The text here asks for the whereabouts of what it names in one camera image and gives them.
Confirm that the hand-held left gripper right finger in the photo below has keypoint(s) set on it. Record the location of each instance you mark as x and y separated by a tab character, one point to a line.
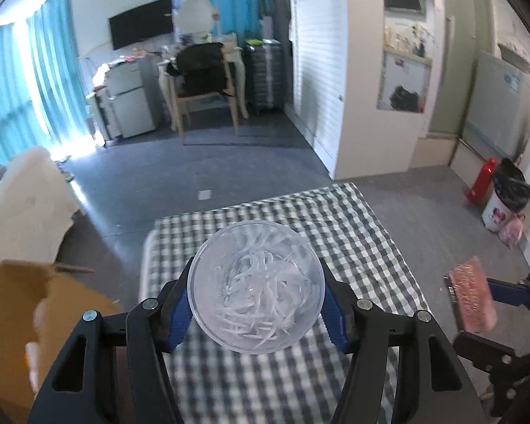
335	327

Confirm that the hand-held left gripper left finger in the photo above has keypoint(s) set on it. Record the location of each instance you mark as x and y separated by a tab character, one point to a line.
181	318

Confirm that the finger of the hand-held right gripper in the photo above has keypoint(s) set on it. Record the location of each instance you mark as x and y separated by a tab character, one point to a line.
512	291
490	353

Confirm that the pink sponge pad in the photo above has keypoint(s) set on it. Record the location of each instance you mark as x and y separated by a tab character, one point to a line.
472	293

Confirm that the clear plastic bowl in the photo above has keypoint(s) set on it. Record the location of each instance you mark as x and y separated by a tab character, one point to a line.
256	287

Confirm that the brown cardboard box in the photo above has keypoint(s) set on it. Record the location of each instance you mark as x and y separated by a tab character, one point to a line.
9	318

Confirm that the pink plastic bag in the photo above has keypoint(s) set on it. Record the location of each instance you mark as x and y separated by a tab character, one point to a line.
512	232

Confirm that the checkered tablecloth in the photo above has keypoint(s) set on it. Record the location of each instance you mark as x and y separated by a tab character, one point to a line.
265	384

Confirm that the white bin with black bag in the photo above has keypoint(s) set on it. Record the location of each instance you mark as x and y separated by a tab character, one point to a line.
508	198

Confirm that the red fire extinguisher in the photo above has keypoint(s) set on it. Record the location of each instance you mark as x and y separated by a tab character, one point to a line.
481	181

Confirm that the white paper scrap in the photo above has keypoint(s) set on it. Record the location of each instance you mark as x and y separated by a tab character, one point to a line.
205	194

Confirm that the white appliance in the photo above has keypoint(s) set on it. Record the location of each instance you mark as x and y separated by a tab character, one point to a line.
499	106

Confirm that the bed with white sheet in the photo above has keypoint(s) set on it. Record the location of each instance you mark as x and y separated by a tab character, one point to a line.
26	212

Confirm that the wooden chair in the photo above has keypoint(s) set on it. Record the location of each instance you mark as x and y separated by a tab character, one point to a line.
181	101

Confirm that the white suitcase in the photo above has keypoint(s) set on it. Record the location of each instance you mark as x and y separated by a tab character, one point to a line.
96	115

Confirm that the silver mini fridge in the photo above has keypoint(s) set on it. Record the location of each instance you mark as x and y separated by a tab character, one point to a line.
130	101

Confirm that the black bag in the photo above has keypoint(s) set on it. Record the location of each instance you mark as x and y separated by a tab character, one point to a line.
201	68

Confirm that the white slatted wardrobe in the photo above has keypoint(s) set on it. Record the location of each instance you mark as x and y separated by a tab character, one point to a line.
313	75

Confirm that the dark suitcase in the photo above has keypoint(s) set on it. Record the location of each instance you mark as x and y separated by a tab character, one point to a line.
263	75

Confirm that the white dressing table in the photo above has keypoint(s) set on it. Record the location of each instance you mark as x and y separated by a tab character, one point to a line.
240	62

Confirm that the black television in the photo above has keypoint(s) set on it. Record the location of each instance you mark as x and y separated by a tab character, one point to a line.
140	23

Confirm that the white oval mirror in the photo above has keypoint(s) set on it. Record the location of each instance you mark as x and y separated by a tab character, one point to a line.
196	13

